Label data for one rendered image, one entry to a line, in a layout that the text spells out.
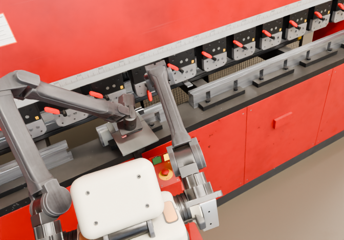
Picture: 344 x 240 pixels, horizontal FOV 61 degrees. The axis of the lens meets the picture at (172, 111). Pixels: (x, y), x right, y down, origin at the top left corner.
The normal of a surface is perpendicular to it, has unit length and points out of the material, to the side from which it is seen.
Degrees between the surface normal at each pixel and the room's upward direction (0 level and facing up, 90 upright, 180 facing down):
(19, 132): 53
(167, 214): 8
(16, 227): 90
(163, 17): 90
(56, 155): 90
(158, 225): 8
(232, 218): 0
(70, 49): 90
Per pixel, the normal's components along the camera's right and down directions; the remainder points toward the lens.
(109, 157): -0.12, -0.80
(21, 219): 0.46, 0.49
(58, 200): 0.72, -0.41
